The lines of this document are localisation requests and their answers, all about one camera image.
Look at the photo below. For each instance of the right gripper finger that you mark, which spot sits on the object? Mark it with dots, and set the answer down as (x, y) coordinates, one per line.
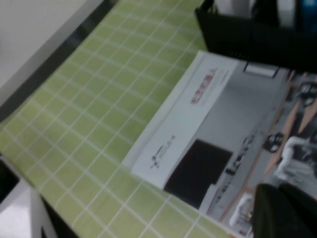
(284, 215)

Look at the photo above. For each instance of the black plastic book holder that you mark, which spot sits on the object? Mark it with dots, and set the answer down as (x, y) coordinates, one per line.
(235, 37)

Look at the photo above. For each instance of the white book orange band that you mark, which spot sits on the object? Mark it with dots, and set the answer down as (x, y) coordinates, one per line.
(287, 12)

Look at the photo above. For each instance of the blue spine mechanical book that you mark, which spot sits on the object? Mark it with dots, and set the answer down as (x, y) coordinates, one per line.
(307, 12)

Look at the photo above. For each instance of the robot lab photo brochure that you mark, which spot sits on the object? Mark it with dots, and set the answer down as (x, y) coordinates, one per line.
(223, 119)

